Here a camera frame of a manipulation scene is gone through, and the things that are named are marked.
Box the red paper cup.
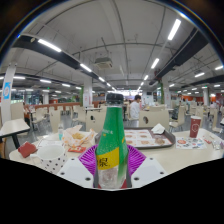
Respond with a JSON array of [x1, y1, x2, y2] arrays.
[[189, 115, 203, 139]]

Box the white printed paper sheet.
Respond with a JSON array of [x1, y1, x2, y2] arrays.
[[37, 139, 63, 148]]

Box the grey food tray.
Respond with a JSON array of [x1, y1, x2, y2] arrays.
[[94, 127, 177, 149]]

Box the ceiling air conditioner unit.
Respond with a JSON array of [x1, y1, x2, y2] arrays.
[[94, 57, 114, 70]]

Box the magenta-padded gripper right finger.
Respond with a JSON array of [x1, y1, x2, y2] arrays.
[[127, 144, 168, 189]]

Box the red pouch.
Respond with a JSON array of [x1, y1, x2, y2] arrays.
[[17, 141, 38, 159]]

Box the ceiling tube lights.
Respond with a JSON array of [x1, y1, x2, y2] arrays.
[[0, 18, 224, 98]]

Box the white black-dotted mug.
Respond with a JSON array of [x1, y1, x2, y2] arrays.
[[29, 143, 69, 175]]

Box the printed paper flyer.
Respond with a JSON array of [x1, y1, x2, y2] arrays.
[[175, 136, 208, 150]]

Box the white cafeteria table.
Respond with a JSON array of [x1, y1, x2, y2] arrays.
[[0, 118, 31, 158]]

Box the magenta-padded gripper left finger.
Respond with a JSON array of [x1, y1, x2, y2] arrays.
[[57, 143, 99, 189]]

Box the clear plastic wrapper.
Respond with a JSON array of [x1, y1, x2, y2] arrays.
[[203, 136, 223, 151]]

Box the flat red paper packet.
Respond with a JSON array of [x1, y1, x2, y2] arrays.
[[68, 146, 87, 154]]

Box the crumpled food wrapper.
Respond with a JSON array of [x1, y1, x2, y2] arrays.
[[61, 124, 98, 149]]

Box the beige cafeteria chairs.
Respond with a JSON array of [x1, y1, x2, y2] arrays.
[[9, 101, 223, 134]]

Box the blue square sign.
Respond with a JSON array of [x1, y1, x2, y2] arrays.
[[2, 81, 12, 100]]

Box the green drink bottle yellow label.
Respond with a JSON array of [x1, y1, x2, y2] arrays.
[[94, 93, 130, 190]]

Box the small teal bottle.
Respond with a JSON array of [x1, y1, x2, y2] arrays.
[[57, 123, 64, 141]]

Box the white crumpled napkin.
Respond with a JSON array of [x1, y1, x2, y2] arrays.
[[150, 123, 167, 135]]

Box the person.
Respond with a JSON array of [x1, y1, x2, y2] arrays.
[[128, 94, 143, 128]]

